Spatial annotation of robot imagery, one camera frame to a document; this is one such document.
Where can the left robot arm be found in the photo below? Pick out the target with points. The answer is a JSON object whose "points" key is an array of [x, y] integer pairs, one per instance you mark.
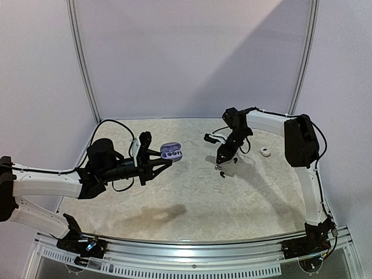
{"points": [[104, 166]]}

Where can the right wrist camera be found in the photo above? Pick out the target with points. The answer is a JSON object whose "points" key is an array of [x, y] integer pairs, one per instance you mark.
{"points": [[214, 138]]}

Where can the left frame post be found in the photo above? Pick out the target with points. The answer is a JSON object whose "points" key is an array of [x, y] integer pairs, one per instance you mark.
{"points": [[78, 45]]}

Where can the white earbud charging case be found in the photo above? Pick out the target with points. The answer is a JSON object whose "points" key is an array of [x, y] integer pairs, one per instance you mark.
{"points": [[265, 152]]}

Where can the aluminium front rail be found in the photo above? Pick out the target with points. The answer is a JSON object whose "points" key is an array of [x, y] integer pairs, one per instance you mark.
{"points": [[257, 258]]}

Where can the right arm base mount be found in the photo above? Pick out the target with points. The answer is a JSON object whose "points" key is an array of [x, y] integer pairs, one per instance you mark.
{"points": [[318, 238]]}

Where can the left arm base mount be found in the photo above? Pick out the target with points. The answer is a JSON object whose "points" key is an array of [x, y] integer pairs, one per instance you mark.
{"points": [[75, 242]]}

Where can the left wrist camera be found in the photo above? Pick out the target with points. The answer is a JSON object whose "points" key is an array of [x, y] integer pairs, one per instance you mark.
{"points": [[140, 147]]}

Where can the right frame post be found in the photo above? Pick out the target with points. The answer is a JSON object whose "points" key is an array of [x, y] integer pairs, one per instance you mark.
{"points": [[306, 53]]}

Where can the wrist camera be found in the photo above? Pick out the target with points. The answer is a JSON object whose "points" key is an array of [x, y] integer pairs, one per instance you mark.
{"points": [[140, 147], [214, 138]]}

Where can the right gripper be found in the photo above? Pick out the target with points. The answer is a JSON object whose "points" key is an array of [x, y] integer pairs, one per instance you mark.
{"points": [[231, 139]]}

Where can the purple round charging case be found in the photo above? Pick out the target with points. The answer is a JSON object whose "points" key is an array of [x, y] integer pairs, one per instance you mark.
{"points": [[168, 148]]}

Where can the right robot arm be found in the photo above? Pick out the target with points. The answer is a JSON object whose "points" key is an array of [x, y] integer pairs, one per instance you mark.
{"points": [[301, 150]]}

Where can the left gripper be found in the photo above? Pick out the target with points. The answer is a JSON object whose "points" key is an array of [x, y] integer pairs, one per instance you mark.
{"points": [[145, 165]]}

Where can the frame post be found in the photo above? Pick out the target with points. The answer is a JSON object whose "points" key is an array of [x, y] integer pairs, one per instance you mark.
{"points": [[306, 53], [78, 45]]}

